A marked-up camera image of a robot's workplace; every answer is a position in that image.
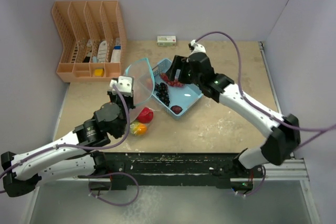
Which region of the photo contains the small green white box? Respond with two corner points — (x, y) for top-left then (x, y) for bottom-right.
(157, 35), (176, 47)

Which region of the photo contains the red grapes toy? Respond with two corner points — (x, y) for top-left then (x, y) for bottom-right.
(160, 73), (184, 88)

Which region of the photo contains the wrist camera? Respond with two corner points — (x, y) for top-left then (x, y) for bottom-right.
(188, 40), (206, 56)
(109, 76), (134, 97)

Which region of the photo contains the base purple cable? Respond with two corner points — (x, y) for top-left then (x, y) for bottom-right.
(230, 165), (266, 199)
(88, 172), (140, 206)

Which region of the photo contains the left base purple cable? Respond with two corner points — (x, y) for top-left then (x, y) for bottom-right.
(88, 172), (140, 206)

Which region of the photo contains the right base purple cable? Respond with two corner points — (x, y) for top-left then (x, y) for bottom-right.
(230, 165), (266, 199)

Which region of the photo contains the clear zip top bag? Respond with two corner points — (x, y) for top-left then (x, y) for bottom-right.
(129, 106), (159, 136)

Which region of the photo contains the red apple toy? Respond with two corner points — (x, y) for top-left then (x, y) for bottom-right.
(137, 107), (154, 124)

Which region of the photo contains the white blue tube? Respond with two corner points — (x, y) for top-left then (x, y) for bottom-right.
(110, 38), (121, 63)

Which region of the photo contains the black grapes toy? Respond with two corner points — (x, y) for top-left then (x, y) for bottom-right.
(154, 82), (170, 106)

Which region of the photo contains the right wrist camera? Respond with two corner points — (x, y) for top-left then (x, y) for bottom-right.
(188, 40), (206, 56)

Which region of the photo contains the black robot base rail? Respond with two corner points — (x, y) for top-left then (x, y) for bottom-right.
(89, 151), (263, 190)

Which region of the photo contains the white patterned pouch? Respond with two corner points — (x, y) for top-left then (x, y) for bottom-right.
(92, 40), (108, 63)

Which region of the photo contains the orange desk organizer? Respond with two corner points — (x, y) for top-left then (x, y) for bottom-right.
(51, 0), (128, 83)

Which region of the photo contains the yellow sponge block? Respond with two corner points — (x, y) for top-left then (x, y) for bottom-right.
(93, 69), (104, 77)

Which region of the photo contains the blue plastic basket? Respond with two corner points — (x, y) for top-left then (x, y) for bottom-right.
(152, 58), (203, 120)

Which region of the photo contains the mango toy fruit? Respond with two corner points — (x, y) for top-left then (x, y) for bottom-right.
(130, 121), (139, 135)

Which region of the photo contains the yellow lemon toy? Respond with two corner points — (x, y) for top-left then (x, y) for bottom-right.
(135, 123), (148, 136)

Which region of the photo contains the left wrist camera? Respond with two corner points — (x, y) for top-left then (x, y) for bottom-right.
(109, 76), (134, 97)

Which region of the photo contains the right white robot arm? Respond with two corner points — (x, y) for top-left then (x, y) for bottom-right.
(166, 52), (300, 177)

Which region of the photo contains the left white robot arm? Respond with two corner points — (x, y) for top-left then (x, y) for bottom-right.
(1, 89), (135, 198)

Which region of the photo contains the black white card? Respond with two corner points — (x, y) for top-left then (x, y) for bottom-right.
(82, 39), (92, 63)

